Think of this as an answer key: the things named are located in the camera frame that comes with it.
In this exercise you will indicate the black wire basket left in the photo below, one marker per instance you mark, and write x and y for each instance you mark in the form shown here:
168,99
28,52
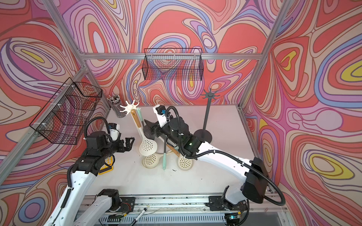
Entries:
64,119

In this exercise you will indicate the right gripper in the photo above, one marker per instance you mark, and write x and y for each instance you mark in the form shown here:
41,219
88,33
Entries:
156,128

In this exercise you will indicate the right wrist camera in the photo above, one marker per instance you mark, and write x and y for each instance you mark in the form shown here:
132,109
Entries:
160,111

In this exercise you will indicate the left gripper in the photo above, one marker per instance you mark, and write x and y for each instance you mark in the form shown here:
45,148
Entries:
128,146

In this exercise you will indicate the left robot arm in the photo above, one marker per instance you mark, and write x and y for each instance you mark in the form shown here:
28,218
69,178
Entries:
103,140

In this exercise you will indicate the dark grey utensil rack stand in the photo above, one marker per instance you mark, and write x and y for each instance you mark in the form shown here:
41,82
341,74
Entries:
203,134

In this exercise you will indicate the grey slotted spoon mint handle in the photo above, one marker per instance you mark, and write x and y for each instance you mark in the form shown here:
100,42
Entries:
165,154

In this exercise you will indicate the pen holder cup with pens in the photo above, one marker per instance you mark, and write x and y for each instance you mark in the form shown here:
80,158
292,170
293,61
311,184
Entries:
115,103

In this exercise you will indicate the grey skimmer mint handle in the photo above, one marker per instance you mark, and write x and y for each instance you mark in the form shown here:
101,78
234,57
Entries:
144,124

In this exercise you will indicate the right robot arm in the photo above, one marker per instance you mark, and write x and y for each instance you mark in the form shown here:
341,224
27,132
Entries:
254,183

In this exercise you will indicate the cream skimmer on table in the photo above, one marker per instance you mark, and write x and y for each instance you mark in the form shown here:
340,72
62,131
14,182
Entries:
151,161

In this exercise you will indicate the cream utensil rack stand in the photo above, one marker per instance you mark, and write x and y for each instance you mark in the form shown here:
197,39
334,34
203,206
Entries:
132,109

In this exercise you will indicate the black wire basket back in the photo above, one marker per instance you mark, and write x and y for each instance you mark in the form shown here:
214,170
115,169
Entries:
167,64

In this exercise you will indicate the cream skimmer wooden handle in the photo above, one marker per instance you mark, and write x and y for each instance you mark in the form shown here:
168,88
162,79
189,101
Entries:
147,147

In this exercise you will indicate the cream skimmer mint handle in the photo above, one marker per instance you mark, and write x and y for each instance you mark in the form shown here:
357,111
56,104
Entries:
184,164

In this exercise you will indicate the cream slotted spoon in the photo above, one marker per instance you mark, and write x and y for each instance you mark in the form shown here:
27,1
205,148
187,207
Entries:
173,150

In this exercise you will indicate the black marker pen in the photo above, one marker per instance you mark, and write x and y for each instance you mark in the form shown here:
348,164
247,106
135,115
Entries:
140,215

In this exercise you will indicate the yellow calculator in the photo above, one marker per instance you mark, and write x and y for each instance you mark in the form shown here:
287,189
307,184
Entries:
108,167

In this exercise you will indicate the black wire basket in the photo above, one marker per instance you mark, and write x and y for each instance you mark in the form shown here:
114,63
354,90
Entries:
167,64
64,119

